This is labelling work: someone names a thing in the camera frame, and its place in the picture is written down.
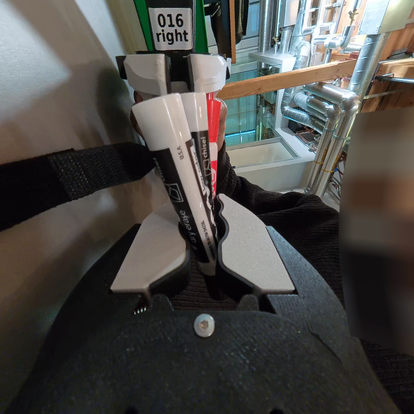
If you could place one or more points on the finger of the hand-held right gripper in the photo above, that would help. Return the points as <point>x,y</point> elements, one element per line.
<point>207,71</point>
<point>145,74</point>

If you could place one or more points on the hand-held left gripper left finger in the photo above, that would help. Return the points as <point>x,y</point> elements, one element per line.
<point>148,255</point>

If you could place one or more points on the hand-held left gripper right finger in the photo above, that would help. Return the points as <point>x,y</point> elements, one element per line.
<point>255,252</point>

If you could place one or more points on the black dry erase marker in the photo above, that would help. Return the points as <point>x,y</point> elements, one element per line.
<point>197,113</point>
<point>168,129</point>

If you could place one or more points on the red dry erase marker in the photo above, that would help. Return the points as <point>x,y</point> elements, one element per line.
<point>213,119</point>

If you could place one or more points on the person's right hand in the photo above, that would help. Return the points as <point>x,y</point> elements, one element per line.
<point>222,129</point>

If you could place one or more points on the green plastic bin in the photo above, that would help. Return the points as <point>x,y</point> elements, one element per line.
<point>201,32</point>

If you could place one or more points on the wooden railing beam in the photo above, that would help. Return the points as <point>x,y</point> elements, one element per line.
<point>291,77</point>

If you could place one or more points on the silver insulated pipes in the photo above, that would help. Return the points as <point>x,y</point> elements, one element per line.
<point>320,106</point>

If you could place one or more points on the person's black sweater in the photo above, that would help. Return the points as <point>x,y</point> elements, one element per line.
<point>388,372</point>

